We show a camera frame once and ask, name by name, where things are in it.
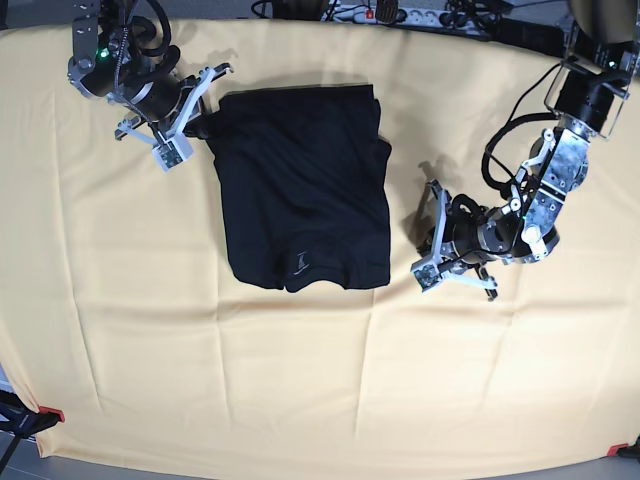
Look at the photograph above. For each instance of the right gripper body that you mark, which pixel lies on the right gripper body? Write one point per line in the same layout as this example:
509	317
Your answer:
161	102

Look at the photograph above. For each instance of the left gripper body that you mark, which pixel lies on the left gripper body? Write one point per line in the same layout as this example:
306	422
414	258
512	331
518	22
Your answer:
453	243

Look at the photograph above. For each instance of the black T-shirt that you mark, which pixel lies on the black T-shirt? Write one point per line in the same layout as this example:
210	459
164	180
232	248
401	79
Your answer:
302	173

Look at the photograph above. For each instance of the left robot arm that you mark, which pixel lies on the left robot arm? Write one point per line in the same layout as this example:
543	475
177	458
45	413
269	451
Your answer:
601	59

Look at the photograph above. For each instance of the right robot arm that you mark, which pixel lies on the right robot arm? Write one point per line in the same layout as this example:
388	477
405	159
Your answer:
130	60

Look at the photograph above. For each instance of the yellow tablecloth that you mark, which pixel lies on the yellow tablecloth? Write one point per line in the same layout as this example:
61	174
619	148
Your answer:
119	308

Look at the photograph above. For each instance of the black box behind table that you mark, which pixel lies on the black box behind table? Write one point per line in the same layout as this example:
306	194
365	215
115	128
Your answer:
544	39

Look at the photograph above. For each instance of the white power strip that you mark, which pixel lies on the white power strip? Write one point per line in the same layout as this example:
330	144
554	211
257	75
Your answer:
366	13

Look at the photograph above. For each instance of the right red black clamp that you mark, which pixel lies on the right red black clamp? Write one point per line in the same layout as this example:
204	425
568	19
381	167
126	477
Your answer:
626	451

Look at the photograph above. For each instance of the red black clamp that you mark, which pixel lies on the red black clamp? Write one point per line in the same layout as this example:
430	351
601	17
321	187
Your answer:
626	451
23	423

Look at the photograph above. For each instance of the left red black clamp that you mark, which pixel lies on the left red black clamp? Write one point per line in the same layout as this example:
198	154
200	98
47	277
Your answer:
23	423

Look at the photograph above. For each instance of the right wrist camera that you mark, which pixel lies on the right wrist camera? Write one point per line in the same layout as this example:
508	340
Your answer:
173	152

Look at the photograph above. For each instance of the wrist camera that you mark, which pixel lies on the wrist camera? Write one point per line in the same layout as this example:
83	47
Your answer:
426	274
173	152

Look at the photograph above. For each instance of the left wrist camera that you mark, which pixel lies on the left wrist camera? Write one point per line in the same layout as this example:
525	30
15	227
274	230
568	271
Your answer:
426	274

